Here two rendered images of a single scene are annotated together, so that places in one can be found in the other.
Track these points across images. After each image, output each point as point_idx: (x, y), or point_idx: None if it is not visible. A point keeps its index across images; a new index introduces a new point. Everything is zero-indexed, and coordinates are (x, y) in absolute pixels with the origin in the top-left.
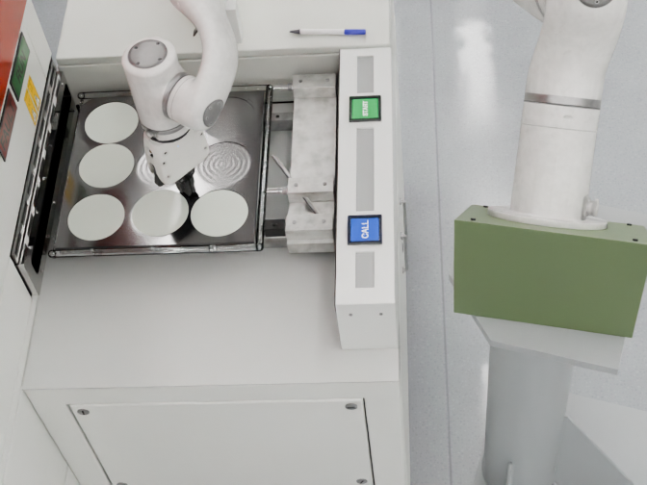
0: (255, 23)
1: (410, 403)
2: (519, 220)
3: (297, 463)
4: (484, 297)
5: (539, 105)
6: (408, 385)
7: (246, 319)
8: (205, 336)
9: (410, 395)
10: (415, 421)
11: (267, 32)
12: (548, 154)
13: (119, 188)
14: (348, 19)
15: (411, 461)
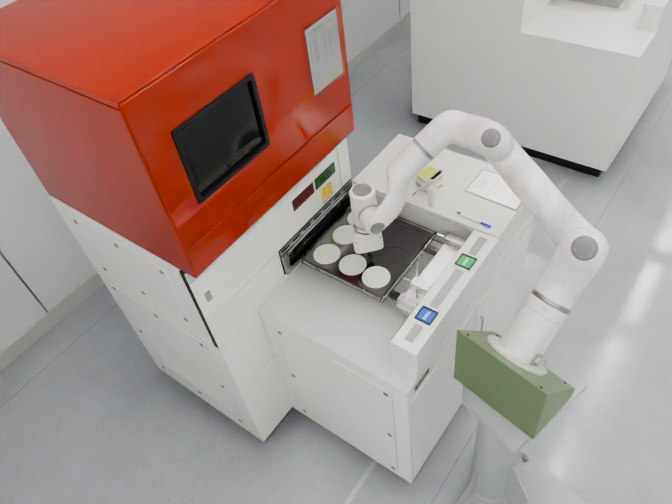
0: (444, 201)
1: (458, 418)
2: (494, 347)
3: (362, 408)
4: (467, 377)
5: (534, 296)
6: (462, 409)
7: (361, 330)
8: (340, 327)
9: (460, 415)
10: (455, 428)
11: (446, 207)
12: (526, 323)
13: (344, 246)
14: (487, 218)
15: (441, 445)
